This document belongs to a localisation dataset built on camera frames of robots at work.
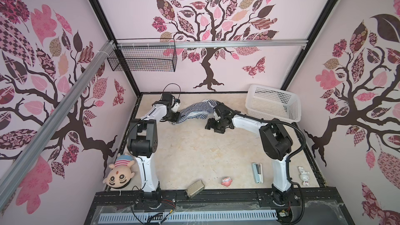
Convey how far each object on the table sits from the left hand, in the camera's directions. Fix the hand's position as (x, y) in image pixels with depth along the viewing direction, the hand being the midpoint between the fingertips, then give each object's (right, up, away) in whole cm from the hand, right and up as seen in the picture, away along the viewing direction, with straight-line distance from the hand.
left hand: (175, 121), depth 99 cm
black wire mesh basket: (-19, +42, -5) cm, 46 cm away
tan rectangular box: (+15, -31, -24) cm, 42 cm away
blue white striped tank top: (+17, +6, +4) cm, 18 cm away
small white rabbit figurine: (+71, -27, -20) cm, 79 cm away
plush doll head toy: (-21, -24, -26) cm, 41 cm away
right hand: (+21, -4, -4) cm, 22 cm away
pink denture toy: (+30, -28, -24) cm, 48 cm away
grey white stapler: (+48, -25, -18) cm, 57 cm away
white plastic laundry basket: (+66, +13, +15) cm, 69 cm away
